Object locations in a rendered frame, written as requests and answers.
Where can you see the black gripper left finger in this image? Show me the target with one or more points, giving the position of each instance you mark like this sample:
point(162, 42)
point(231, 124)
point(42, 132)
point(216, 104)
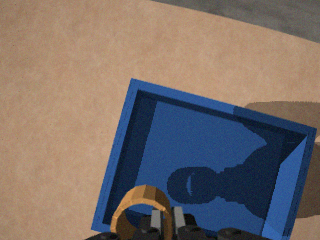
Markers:
point(144, 232)

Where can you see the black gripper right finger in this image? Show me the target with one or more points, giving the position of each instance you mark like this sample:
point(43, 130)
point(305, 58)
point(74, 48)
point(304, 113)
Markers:
point(184, 226)

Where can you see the blue crate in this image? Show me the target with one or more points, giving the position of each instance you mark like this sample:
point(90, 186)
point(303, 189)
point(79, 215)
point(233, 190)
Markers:
point(226, 165)

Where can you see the bronze bushing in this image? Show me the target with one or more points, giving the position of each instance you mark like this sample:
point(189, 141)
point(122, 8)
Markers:
point(141, 194)

